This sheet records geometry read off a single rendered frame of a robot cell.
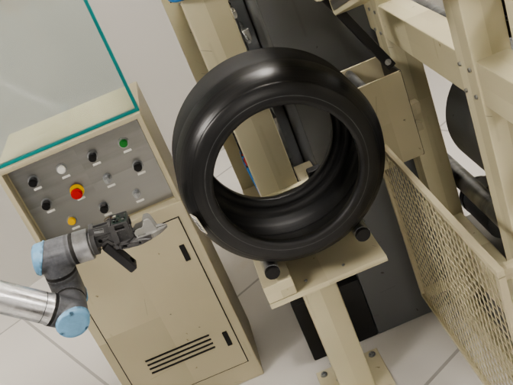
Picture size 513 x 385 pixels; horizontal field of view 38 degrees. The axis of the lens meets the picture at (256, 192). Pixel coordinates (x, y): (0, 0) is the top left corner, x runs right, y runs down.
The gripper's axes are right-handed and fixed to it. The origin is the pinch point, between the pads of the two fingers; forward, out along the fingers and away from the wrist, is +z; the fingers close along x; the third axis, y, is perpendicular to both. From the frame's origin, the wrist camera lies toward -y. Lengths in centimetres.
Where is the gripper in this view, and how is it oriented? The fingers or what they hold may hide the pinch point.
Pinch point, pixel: (163, 228)
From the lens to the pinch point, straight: 211.0
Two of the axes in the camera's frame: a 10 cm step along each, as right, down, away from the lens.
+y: -2.3, -8.7, -4.4
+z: 9.6, -2.8, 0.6
